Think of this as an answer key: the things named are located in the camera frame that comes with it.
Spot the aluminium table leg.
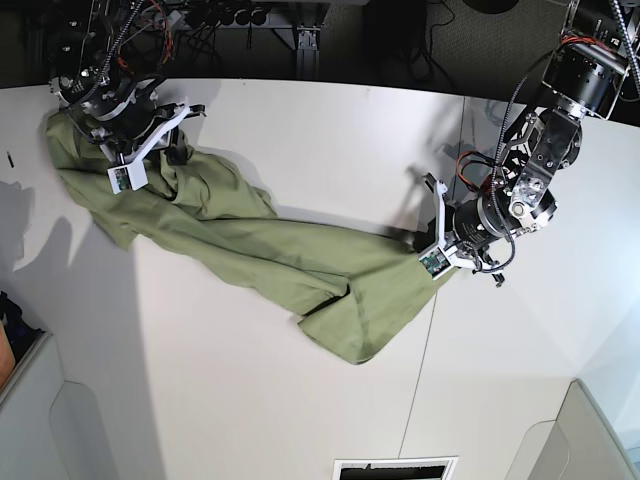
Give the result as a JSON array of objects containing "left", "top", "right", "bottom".
[{"left": 272, "top": 25, "right": 321, "bottom": 81}]

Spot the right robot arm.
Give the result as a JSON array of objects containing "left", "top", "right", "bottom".
[{"left": 49, "top": 1, "right": 188, "bottom": 165}]

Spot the black cable bundle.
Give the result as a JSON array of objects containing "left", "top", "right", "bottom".
[{"left": 399, "top": 0, "right": 466, "bottom": 91}]

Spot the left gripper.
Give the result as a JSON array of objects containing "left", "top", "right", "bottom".
[{"left": 408, "top": 174, "right": 508, "bottom": 287}]

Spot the black round base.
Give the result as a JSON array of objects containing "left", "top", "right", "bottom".
[{"left": 463, "top": 0, "right": 518, "bottom": 15}]

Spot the wooden brown object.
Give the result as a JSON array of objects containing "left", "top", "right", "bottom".
[{"left": 0, "top": 324, "right": 15, "bottom": 387}]

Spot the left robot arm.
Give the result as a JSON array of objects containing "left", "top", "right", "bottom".
[{"left": 418, "top": 1, "right": 639, "bottom": 284}]

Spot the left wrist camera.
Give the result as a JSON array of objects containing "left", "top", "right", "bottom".
[{"left": 419, "top": 245, "right": 454, "bottom": 281}]

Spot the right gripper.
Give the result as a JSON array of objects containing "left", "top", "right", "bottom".
[{"left": 59, "top": 74, "right": 206, "bottom": 165}]

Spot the green t-shirt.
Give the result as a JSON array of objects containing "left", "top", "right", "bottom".
[{"left": 45, "top": 114, "right": 442, "bottom": 365}]

